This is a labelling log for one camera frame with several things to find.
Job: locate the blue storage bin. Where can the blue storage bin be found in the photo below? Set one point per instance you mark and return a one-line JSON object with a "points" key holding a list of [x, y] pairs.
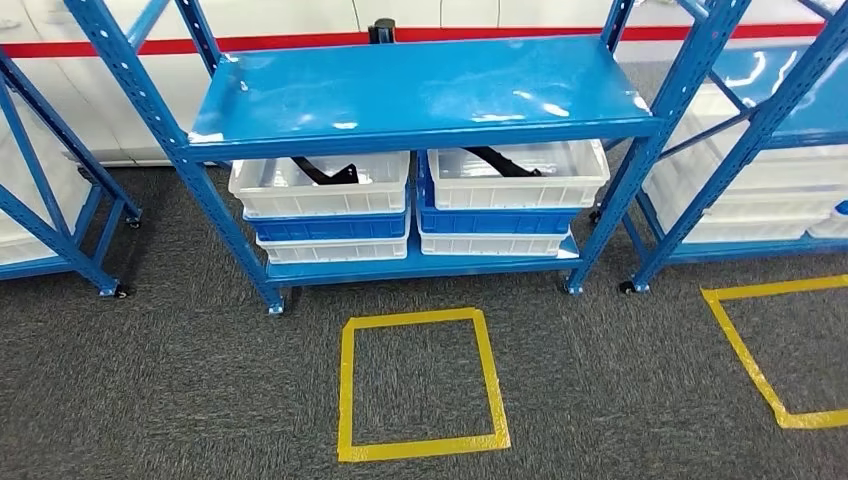
{"points": [[324, 228], [490, 222]]}

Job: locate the black barrier post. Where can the black barrier post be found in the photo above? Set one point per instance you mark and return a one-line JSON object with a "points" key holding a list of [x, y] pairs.
{"points": [[382, 32]]}

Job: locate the black angled plastic part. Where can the black angled plastic part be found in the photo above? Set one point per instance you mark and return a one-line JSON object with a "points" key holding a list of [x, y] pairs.
{"points": [[503, 164], [331, 177]]}

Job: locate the white car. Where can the white car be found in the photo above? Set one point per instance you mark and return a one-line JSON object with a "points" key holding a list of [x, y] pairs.
{"points": [[298, 13]]}

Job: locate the blue metal shelf rack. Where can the blue metal shelf rack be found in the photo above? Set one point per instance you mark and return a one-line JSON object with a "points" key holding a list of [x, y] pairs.
{"points": [[411, 86], [40, 235], [729, 166]]}

